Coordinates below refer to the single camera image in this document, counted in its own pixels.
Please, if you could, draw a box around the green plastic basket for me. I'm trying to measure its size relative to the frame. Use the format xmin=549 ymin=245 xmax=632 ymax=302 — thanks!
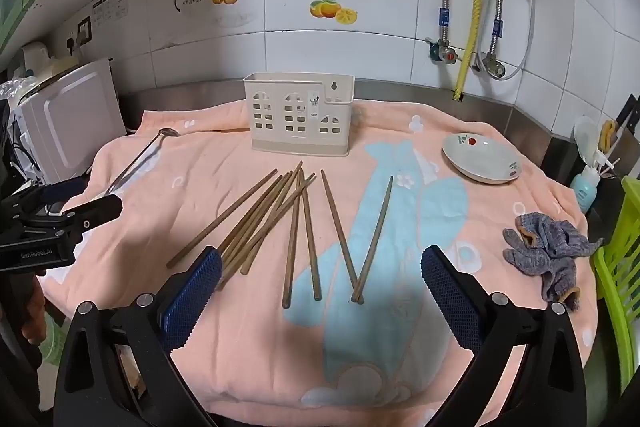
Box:
xmin=590 ymin=177 xmax=640 ymax=403

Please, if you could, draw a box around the black handled knife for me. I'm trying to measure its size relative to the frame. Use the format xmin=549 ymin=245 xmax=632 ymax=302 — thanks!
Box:
xmin=615 ymin=94 xmax=640 ymax=142

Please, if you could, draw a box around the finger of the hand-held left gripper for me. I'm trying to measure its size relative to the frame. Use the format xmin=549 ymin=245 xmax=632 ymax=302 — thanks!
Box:
xmin=0 ymin=178 xmax=90 ymax=220
xmin=20 ymin=194 xmax=124 ymax=243

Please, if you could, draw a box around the grey knitted cloth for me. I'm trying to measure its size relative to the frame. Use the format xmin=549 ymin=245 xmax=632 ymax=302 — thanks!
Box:
xmin=502 ymin=213 xmax=603 ymax=312

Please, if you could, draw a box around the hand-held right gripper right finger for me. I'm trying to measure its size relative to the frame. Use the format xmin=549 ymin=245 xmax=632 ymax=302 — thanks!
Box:
xmin=420 ymin=245 xmax=588 ymax=427

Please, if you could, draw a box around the light blue bottle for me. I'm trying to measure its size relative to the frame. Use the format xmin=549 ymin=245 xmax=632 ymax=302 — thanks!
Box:
xmin=570 ymin=167 xmax=601 ymax=214

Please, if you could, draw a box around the white flower print plate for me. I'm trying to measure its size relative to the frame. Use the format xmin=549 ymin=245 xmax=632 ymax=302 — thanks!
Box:
xmin=441 ymin=133 xmax=522 ymax=185

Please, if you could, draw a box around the pile of wooden chopsticks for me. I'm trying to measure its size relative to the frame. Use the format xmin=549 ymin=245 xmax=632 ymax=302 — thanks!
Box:
xmin=166 ymin=161 xmax=395 ymax=310

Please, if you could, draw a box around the metal ladle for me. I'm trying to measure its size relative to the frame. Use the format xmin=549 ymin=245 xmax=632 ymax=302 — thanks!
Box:
xmin=102 ymin=128 xmax=181 ymax=198

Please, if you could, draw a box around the white microwave oven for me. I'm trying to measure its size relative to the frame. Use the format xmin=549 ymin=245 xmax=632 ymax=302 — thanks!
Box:
xmin=10 ymin=57 xmax=128 ymax=182

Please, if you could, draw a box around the white kettle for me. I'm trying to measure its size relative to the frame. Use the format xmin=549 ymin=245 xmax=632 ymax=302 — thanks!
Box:
xmin=21 ymin=42 xmax=52 ymax=74

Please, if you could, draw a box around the metal valve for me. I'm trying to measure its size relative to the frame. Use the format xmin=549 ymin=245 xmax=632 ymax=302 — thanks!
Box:
xmin=480 ymin=54 xmax=506 ymax=80

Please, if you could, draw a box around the cream plastic utensil holder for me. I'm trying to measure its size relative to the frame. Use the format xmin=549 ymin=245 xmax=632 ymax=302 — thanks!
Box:
xmin=243 ymin=73 xmax=356 ymax=158

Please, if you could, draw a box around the red handled valve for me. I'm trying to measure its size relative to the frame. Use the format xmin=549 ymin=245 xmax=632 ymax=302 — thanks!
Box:
xmin=425 ymin=37 xmax=458 ymax=68

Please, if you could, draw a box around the wall instruction label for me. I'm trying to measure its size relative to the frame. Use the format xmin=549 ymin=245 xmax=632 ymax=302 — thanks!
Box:
xmin=92 ymin=0 xmax=129 ymax=28

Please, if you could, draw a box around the clear plastic bag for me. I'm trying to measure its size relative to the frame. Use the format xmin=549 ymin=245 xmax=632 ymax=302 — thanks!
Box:
xmin=0 ymin=77 xmax=32 ymax=104

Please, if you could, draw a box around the person's left hand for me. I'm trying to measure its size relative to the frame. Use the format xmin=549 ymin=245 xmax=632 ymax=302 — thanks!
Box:
xmin=22 ymin=274 xmax=49 ymax=333

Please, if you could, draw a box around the white spatula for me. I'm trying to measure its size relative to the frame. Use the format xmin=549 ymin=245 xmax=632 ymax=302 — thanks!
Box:
xmin=574 ymin=116 xmax=600 ymax=170

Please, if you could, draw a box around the pink printed towel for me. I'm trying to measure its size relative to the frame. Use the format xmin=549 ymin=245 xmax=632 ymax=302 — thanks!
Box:
xmin=37 ymin=99 xmax=599 ymax=412

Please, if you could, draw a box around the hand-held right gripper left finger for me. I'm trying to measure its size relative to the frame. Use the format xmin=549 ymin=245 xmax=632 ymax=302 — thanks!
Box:
xmin=52 ymin=246 xmax=223 ymax=427

